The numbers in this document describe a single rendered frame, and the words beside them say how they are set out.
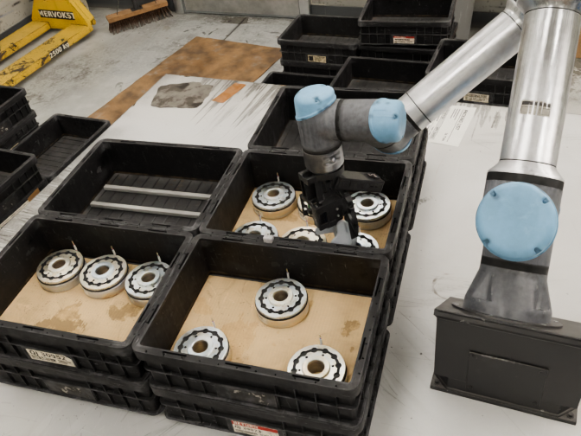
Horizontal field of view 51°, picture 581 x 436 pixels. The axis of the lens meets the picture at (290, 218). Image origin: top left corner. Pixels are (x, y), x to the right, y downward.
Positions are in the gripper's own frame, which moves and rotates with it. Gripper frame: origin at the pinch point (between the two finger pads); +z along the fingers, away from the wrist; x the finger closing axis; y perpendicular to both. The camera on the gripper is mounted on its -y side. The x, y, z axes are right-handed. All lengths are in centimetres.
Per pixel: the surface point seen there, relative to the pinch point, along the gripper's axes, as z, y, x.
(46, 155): 28, 50, -167
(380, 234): 2.2, -8.5, -0.3
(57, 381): 8, 64, -9
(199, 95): 2, -6, -108
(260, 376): -4.3, 31.7, 25.3
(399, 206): -7.2, -10.3, 5.3
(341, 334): 4.3, 13.0, 17.8
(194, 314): 1.9, 34.7, -2.7
